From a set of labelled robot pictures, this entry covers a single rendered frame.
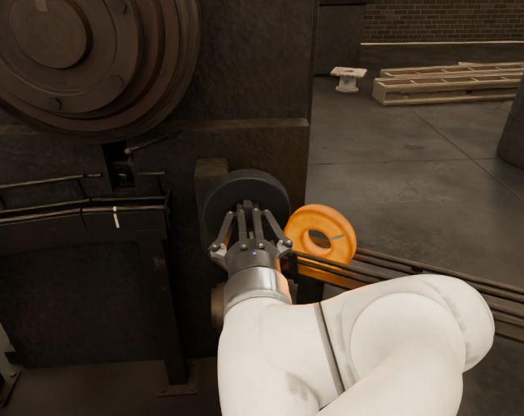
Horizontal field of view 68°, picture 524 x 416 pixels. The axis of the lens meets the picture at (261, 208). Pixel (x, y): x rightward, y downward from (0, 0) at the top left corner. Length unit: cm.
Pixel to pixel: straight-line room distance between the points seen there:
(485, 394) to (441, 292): 119
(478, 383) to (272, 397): 127
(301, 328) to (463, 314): 16
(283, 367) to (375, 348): 9
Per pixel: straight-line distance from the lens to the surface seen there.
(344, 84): 448
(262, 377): 40
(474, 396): 158
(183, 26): 81
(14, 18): 79
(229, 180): 66
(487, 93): 472
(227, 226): 62
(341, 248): 81
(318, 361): 41
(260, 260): 53
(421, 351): 30
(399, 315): 37
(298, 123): 98
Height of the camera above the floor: 121
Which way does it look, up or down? 33 degrees down
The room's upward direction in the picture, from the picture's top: straight up
